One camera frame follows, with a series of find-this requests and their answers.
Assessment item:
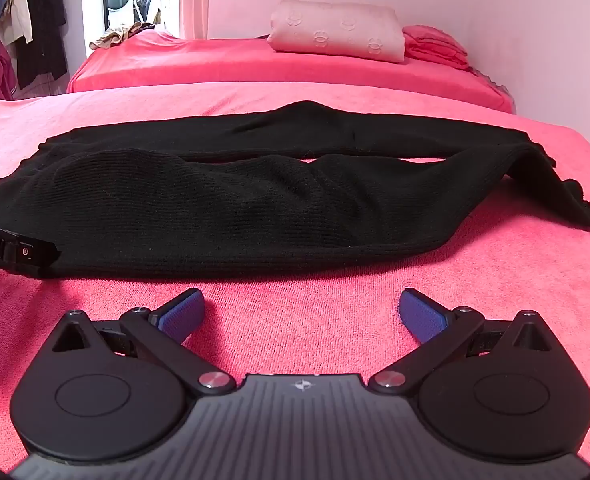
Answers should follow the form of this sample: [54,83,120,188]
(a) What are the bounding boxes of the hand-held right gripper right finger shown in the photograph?
[368,287,556,395]

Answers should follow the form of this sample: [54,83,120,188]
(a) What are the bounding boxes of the pink covered bed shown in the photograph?
[66,27,518,115]

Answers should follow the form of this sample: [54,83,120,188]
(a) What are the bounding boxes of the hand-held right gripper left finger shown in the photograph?
[50,288,237,397]

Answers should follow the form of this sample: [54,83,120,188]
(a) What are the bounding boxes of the pale pink pillow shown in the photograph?
[267,0,407,64]

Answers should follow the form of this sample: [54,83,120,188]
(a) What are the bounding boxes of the cream hanging garment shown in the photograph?
[0,0,34,47]

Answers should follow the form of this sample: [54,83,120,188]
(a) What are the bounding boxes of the pink folded cloth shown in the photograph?
[402,24,470,71]

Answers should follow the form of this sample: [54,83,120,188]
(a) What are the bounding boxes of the black knit pants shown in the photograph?
[0,101,590,279]

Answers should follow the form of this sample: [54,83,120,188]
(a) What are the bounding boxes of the beige crumpled cloth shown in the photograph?
[87,22,157,52]

